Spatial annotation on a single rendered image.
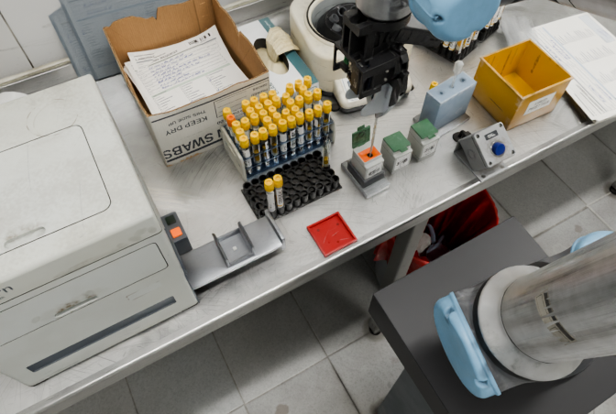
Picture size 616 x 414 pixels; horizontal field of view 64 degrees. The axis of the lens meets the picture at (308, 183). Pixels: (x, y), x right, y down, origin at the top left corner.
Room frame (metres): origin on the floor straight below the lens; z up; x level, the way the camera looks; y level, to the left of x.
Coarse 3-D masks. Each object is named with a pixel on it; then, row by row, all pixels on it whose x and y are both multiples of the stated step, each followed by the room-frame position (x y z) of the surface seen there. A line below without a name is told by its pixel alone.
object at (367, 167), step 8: (368, 144) 0.58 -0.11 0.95; (360, 152) 0.56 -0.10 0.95; (368, 152) 0.56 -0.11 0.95; (376, 152) 0.56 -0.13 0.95; (352, 160) 0.56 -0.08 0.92; (360, 160) 0.54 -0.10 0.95; (368, 160) 0.54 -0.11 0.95; (376, 160) 0.55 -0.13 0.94; (360, 168) 0.54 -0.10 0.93; (368, 168) 0.53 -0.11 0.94; (376, 168) 0.54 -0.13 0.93; (368, 176) 0.53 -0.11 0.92
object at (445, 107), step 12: (444, 84) 0.71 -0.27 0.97; (456, 84) 0.71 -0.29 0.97; (468, 84) 0.71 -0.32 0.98; (432, 96) 0.68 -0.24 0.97; (444, 96) 0.68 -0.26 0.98; (456, 96) 0.69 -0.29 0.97; (468, 96) 0.71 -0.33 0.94; (432, 108) 0.67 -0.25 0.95; (444, 108) 0.67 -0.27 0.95; (456, 108) 0.70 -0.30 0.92; (420, 120) 0.69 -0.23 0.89; (432, 120) 0.67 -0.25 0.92; (444, 120) 0.68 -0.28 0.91; (456, 120) 0.70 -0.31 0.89; (444, 132) 0.66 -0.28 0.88
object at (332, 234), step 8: (328, 216) 0.46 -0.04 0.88; (336, 216) 0.47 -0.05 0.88; (312, 224) 0.45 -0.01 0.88; (320, 224) 0.45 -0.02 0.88; (328, 224) 0.45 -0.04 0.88; (336, 224) 0.45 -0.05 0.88; (344, 224) 0.45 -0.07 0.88; (312, 232) 0.43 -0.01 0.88; (320, 232) 0.43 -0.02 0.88; (328, 232) 0.43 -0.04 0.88; (336, 232) 0.43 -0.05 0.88; (344, 232) 0.43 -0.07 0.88; (352, 232) 0.43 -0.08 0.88; (320, 240) 0.42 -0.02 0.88; (328, 240) 0.42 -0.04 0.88; (336, 240) 0.42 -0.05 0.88; (344, 240) 0.42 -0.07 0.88; (352, 240) 0.41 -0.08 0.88; (320, 248) 0.40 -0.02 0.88; (328, 248) 0.40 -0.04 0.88; (336, 248) 0.40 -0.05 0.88
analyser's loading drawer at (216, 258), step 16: (240, 224) 0.41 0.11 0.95; (256, 224) 0.43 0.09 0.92; (272, 224) 0.42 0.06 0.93; (224, 240) 0.40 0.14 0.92; (240, 240) 0.40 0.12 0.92; (256, 240) 0.40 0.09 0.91; (272, 240) 0.40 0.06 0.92; (192, 256) 0.36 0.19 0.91; (208, 256) 0.36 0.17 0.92; (224, 256) 0.35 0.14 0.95; (240, 256) 0.36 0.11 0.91; (256, 256) 0.36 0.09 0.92; (192, 272) 0.34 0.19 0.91; (208, 272) 0.34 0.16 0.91; (224, 272) 0.34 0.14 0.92; (192, 288) 0.31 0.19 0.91
